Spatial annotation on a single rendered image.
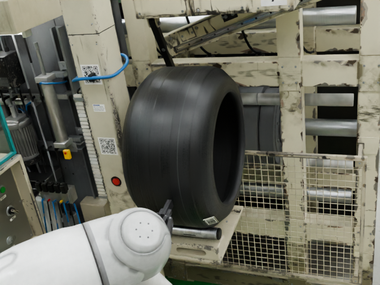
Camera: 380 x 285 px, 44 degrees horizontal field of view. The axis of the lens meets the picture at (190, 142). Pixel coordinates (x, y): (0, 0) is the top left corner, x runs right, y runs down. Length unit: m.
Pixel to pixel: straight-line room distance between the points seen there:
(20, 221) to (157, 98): 0.76
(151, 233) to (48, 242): 0.16
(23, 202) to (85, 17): 0.76
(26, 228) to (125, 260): 1.28
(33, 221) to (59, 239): 1.23
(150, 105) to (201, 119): 0.18
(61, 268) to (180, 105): 0.89
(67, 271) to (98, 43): 1.08
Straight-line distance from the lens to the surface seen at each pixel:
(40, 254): 0.77
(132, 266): 0.76
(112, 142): 1.84
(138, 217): 0.75
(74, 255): 0.76
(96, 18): 1.68
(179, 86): 1.59
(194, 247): 1.83
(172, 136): 1.51
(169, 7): 1.83
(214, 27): 1.94
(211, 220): 1.66
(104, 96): 1.76
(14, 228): 1.95
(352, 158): 2.07
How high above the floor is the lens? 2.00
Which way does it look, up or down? 26 degrees down
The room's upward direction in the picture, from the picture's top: 8 degrees counter-clockwise
